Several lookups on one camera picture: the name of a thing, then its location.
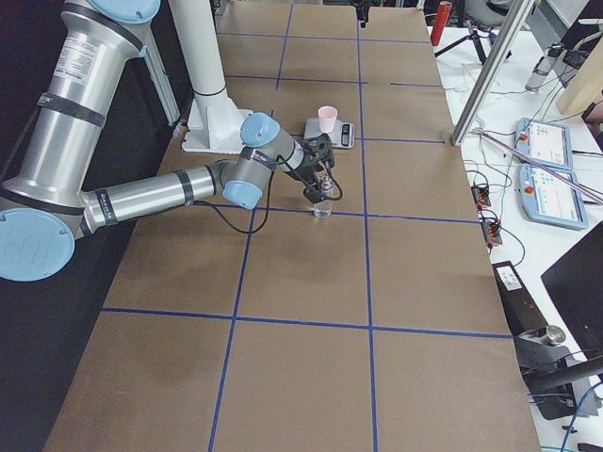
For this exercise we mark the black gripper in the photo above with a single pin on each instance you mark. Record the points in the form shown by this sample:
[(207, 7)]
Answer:
[(309, 166)]

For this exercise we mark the glass sauce bottle metal spout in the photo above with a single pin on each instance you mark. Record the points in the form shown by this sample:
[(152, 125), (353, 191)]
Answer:
[(326, 190)]

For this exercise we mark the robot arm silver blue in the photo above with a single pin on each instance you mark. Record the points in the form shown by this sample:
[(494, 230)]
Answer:
[(44, 208)]

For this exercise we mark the silver digital kitchen scale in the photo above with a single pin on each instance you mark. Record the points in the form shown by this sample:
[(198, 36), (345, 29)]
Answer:
[(342, 136)]

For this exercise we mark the pink cup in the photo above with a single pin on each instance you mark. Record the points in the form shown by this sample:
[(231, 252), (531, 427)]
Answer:
[(327, 117)]

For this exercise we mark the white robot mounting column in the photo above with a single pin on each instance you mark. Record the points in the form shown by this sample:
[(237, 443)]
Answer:
[(214, 121)]

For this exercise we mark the orange connector block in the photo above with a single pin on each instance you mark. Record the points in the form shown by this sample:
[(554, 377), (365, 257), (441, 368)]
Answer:
[(480, 196), (491, 232)]

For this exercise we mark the near teach pendant tablet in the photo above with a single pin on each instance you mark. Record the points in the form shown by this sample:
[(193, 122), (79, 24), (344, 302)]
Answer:
[(547, 199)]

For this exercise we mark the teach pendant tablet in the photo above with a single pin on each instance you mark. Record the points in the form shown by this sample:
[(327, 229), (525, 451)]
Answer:
[(547, 199), (546, 142)]

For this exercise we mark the black tripod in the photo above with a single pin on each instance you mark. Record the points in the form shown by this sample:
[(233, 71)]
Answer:
[(475, 34)]

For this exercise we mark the red cylinder tube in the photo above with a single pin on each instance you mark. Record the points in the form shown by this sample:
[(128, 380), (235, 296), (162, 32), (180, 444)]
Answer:
[(440, 22)]

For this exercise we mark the far teach pendant tablet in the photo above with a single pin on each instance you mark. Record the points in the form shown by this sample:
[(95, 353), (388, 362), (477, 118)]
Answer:
[(546, 142)]

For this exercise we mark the black box with label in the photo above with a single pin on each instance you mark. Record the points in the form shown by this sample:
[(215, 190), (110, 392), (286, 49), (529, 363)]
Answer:
[(521, 311)]

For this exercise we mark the black computer monitor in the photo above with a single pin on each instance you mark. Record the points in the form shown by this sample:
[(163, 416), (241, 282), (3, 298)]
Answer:
[(574, 284)]

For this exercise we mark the black clamp stand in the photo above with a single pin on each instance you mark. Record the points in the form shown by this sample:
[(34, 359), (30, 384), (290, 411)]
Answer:
[(558, 380)]

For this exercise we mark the aluminium frame post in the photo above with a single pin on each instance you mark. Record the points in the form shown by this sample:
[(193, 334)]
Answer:
[(516, 16)]

